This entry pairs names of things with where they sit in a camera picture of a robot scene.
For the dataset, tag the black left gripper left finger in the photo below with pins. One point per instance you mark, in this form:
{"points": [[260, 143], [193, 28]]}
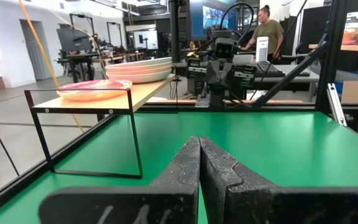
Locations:
{"points": [[120, 205]]}

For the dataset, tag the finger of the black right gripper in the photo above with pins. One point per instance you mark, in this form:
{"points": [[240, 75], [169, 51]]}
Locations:
{"points": [[213, 74], [225, 74]]}

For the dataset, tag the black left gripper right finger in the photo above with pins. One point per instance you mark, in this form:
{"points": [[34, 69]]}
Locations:
{"points": [[291, 207]]}

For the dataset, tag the beige plate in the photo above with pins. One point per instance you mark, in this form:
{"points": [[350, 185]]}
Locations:
{"points": [[154, 67]]}

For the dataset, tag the pink transparent plate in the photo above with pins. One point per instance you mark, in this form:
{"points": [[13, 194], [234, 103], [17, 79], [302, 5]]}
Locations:
{"points": [[95, 84]]}

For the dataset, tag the black keyboard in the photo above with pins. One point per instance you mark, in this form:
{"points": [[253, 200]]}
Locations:
{"points": [[269, 70]]}

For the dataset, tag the white tower device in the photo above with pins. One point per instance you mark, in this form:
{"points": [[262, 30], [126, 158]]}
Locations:
{"points": [[262, 49]]}

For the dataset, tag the black pillar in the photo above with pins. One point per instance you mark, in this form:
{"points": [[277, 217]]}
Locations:
{"points": [[175, 31]]}

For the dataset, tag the person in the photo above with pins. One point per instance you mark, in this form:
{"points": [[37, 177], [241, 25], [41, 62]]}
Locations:
{"points": [[269, 31]]}

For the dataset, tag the green table mat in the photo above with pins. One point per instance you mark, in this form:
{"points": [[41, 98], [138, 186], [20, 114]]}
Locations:
{"points": [[259, 140]]}

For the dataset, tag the grey side desk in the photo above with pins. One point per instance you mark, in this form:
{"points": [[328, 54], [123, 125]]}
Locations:
{"points": [[306, 78]]}

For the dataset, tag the orange transparent plate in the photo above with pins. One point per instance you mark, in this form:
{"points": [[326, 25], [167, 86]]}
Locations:
{"points": [[89, 97]]}

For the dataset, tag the black monitor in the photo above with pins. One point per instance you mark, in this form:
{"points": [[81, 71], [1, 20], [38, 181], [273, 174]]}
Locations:
{"points": [[73, 40]]}

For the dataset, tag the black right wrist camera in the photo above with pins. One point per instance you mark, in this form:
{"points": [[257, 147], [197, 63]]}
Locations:
{"points": [[224, 49]]}

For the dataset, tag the wall video screen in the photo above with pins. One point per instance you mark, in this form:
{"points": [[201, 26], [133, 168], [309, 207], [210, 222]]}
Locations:
{"points": [[214, 17]]}

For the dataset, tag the wooden shelf with black frame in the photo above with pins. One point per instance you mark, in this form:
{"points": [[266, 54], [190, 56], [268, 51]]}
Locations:
{"points": [[135, 93]]}

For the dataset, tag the silver metal bracket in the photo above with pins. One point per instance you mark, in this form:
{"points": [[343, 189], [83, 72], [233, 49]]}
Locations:
{"points": [[336, 104]]}

